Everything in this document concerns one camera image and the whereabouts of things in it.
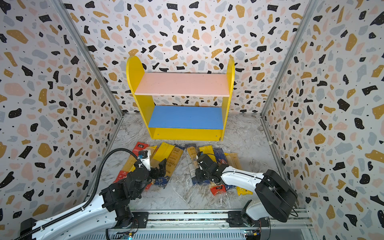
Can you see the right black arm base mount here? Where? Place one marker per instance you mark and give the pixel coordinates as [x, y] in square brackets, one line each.
[238, 219]

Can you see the blue Barilla spaghetti box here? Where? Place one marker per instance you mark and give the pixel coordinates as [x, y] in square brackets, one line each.
[221, 158]

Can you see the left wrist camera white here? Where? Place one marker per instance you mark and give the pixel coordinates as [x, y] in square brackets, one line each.
[144, 156]

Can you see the red top spaghetti bag far-left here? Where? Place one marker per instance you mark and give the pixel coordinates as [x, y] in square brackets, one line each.
[129, 163]

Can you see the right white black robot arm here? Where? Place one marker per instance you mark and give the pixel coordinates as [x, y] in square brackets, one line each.
[276, 197]

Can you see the yellow navy spaghetti bag figure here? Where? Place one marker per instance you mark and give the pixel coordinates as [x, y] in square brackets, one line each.
[192, 151]

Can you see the yellow top spaghetti bag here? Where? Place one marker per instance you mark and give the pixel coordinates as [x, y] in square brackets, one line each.
[208, 150]
[163, 152]

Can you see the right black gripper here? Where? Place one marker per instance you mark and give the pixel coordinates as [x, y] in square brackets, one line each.
[202, 165]

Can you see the dark blue spaghetti bag left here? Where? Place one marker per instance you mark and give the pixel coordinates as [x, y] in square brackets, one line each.
[172, 163]

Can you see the yellow Statime spaghetti bag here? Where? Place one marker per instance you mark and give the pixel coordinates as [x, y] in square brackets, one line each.
[233, 160]

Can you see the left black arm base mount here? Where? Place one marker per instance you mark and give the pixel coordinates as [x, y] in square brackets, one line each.
[137, 220]

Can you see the white label spaghetti bag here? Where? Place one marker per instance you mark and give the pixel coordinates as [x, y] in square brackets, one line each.
[193, 165]

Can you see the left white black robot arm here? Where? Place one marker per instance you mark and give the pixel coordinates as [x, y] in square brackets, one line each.
[108, 209]

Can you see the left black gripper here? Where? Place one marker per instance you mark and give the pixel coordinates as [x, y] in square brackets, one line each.
[162, 169]

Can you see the yellow shelf pink blue boards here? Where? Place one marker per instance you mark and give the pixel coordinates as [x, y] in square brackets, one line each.
[181, 123]

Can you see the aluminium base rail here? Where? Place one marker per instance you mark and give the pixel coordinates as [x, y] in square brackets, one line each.
[202, 225]

